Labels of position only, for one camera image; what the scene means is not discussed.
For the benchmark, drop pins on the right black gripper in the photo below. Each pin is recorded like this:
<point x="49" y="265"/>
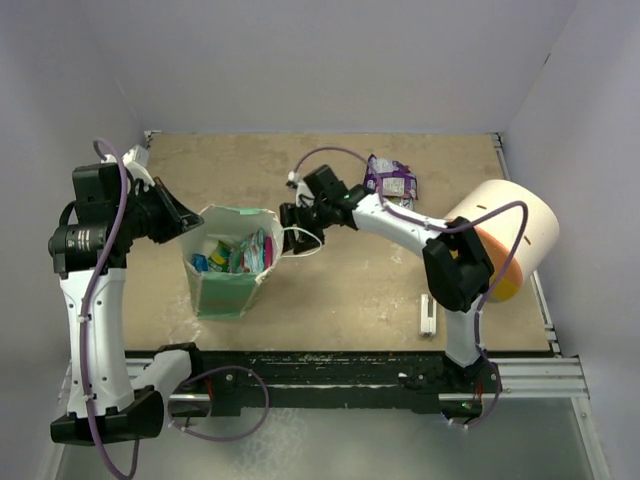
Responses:
<point x="306" y="241"/>

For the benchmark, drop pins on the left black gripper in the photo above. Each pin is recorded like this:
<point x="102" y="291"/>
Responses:
<point x="178" y="218"/>

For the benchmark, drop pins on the green patterned paper bag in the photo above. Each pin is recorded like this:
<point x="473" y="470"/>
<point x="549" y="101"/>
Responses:
<point x="218" y="293"/>

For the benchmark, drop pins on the purple Fox's candy bag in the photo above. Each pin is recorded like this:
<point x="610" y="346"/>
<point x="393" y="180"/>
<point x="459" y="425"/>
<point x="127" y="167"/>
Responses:
<point x="392" y="178"/>

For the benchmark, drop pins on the green yellow Fox's candy bag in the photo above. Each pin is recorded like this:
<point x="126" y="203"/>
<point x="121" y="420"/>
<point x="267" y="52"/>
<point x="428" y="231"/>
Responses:
<point x="404" y="202"/>

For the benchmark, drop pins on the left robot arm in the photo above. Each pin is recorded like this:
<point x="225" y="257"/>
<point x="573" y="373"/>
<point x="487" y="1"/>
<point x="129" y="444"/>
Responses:
<point x="113" y="208"/>

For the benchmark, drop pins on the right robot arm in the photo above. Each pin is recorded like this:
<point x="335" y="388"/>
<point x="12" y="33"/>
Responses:
<point x="457" y="266"/>

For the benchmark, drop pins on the blue small snack packet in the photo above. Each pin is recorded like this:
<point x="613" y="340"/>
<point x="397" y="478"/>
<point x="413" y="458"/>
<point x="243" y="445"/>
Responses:
<point x="200" y="263"/>

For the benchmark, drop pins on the teal pink snack packet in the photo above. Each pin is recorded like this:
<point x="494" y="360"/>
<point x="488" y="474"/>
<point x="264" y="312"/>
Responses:
<point x="249" y="254"/>

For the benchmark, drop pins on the small white plastic clip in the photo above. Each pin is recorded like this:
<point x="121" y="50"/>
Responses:
<point x="428" y="316"/>

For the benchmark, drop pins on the large cream cylinder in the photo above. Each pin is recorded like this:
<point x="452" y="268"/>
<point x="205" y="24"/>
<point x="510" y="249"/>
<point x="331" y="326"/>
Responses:
<point x="498" y="234"/>

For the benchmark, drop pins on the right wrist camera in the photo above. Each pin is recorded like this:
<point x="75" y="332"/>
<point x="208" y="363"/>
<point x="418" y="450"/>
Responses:
<point x="303" y="195"/>

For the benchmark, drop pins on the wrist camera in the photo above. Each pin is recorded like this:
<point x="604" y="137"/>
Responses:
<point x="135" y="160"/>
<point x="303" y="195"/>

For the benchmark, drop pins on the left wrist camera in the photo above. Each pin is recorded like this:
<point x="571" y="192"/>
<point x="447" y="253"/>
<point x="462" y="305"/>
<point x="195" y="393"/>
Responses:
<point x="135" y="160"/>

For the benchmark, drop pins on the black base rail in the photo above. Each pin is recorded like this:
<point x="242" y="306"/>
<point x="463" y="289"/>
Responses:
<point x="421" y="382"/>

